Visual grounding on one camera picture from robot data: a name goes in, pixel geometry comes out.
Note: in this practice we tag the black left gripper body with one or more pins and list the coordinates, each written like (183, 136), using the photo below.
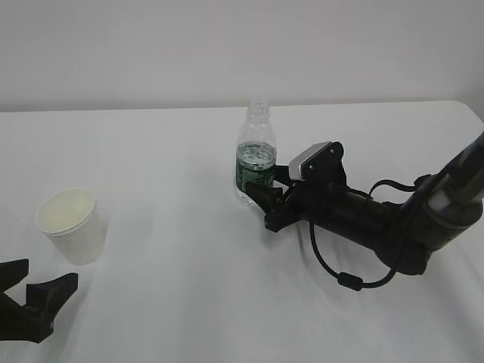
(32, 322)

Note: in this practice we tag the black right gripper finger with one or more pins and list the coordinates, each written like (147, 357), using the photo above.
(281, 174)
(267, 198)

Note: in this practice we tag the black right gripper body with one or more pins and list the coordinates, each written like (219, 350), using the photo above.
(304, 198)

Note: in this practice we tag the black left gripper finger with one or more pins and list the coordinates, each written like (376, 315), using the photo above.
(13, 272)
(49, 297)

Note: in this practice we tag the clear green-label water bottle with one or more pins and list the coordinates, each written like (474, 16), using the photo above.
(256, 150)

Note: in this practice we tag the white paper cup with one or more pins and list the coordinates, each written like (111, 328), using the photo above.
(70, 221)

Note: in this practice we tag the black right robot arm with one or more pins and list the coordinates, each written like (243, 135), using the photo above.
(403, 236)

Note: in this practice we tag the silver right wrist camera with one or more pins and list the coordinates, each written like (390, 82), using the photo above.
(302, 162)

